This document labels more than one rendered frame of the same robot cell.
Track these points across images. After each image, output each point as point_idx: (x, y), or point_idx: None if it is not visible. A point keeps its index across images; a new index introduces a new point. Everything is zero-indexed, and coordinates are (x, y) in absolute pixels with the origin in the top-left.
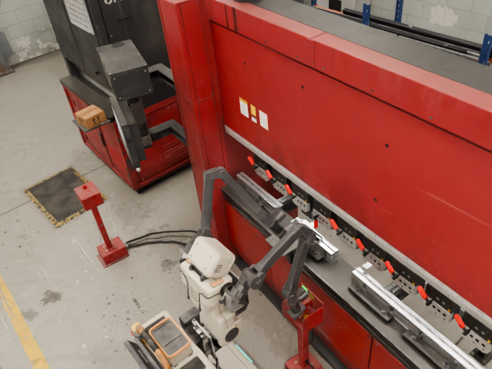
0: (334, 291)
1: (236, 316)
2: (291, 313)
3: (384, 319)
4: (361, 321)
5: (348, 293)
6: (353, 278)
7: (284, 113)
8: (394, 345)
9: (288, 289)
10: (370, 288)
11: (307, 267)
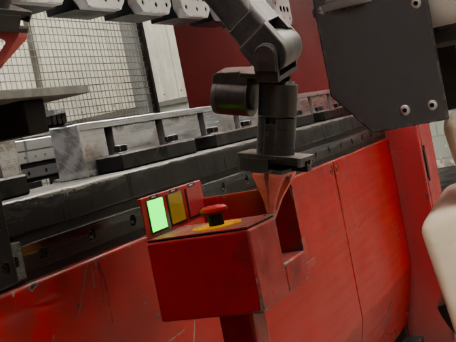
0: (144, 174)
1: (451, 186)
2: (298, 155)
3: (191, 142)
4: (205, 185)
5: (136, 167)
6: (87, 148)
7: None
8: (245, 142)
9: (272, 12)
10: (120, 122)
11: (60, 199)
